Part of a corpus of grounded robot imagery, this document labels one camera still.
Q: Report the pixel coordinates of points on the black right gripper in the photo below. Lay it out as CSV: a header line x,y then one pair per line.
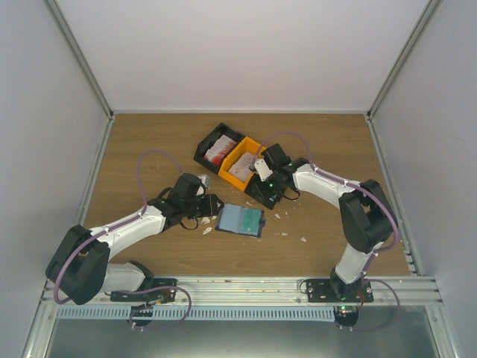
x,y
273,195

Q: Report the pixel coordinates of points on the black left card bin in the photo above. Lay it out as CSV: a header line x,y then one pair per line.
x,y
208,141

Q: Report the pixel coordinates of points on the aluminium corner post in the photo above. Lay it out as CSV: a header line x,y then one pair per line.
x,y
67,33
422,23

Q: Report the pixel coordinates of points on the yellow middle card bin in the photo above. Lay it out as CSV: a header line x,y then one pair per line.
x,y
246,145

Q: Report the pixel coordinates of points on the aluminium corner post left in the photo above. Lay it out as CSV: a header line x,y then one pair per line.
x,y
67,33

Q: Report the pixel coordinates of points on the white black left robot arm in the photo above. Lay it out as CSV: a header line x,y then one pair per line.
x,y
81,267

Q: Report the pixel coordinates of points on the black right card bin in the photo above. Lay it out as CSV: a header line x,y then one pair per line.
x,y
255,191

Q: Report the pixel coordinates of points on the grey slotted cable duct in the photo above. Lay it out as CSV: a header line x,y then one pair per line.
x,y
201,313

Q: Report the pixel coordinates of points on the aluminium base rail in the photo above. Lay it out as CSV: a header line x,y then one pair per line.
x,y
291,291

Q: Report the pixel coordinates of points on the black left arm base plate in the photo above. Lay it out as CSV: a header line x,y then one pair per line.
x,y
157,290

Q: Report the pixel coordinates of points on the red white card stack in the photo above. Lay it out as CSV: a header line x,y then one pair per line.
x,y
219,150

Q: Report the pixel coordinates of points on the aluminium corner post right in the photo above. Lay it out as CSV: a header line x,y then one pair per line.
x,y
422,23

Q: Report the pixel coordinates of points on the blue card holder wallet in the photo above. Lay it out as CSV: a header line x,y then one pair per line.
x,y
230,217

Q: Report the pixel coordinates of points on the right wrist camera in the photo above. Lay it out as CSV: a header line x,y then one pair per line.
x,y
262,169

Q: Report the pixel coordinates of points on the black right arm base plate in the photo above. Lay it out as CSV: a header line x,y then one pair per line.
x,y
325,290

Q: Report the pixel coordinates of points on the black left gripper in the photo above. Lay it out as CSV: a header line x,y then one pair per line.
x,y
211,209

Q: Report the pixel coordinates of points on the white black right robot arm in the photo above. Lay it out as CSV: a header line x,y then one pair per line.
x,y
366,216

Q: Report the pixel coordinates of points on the teal credit card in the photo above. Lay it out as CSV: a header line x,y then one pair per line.
x,y
250,222

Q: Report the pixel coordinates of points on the black card bin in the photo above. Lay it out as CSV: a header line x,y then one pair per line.
x,y
255,191
208,141

